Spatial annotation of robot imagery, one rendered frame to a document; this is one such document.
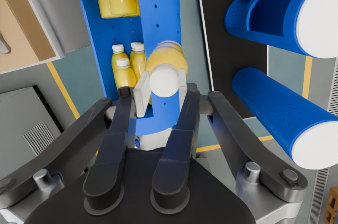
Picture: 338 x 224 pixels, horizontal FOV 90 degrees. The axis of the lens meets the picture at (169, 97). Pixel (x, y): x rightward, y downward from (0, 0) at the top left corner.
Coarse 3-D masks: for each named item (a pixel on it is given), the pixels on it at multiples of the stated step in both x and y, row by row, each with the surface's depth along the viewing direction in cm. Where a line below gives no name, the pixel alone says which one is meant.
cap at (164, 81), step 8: (152, 72) 22; (160, 72) 21; (168, 72) 21; (176, 72) 22; (152, 80) 21; (160, 80) 21; (168, 80) 21; (176, 80) 21; (152, 88) 22; (160, 88) 22; (168, 88) 22; (176, 88) 22; (160, 96) 22; (168, 96) 22
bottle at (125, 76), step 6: (120, 66) 55; (126, 66) 55; (120, 72) 55; (126, 72) 55; (132, 72) 57; (120, 78) 55; (126, 78) 55; (132, 78) 57; (120, 84) 56; (126, 84) 56; (132, 84) 57
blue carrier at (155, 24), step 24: (96, 0) 54; (144, 0) 38; (168, 0) 41; (96, 24) 55; (120, 24) 62; (144, 24) 40; (168, 24) 43; (96, 48) 55; (144, 48) 42; (144, 120) 50; (168, 120) 53
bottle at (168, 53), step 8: (168, 40) 36; (160, 48) 26; (168, 48) 26; (176, 48) 28; (152, 56) 25; (160, 56) 24; (168, 56) 24; (176, 56) 24; (184, 56) 28; (152, 64) 24; (160, 64) 23; (168, 64) 23; (176, 64) 24; (184, 64) 25
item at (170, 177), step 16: (192, 96) 14; (192, 112) 12; (176, 128) 10; (192, 128) 10; (176, 144) 8; (192, 144) 9; (160, 160) 7; (176, 160) 7; (160, 176) 6; (176, 176) 6; (160, 192) 6; (176, 192) 6
